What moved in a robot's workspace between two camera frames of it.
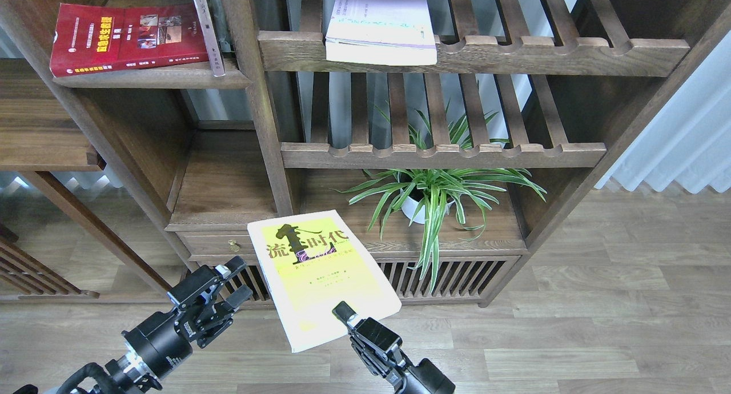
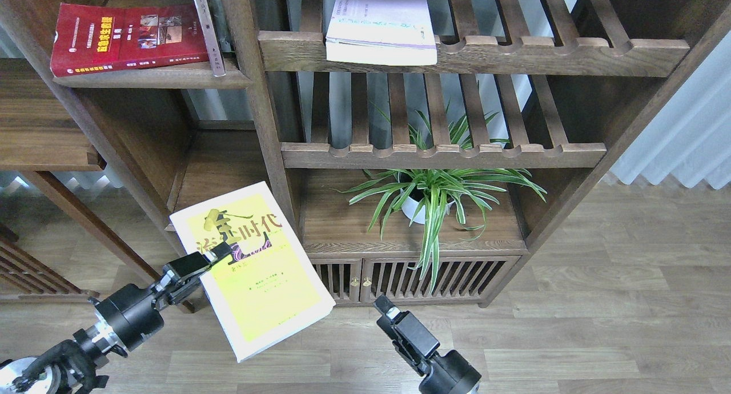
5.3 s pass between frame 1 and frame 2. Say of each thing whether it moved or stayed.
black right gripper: moved
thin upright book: stayed
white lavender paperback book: stayed
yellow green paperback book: moved
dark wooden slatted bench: stayed
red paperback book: stayed
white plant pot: stayed
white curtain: stayed
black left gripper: moved
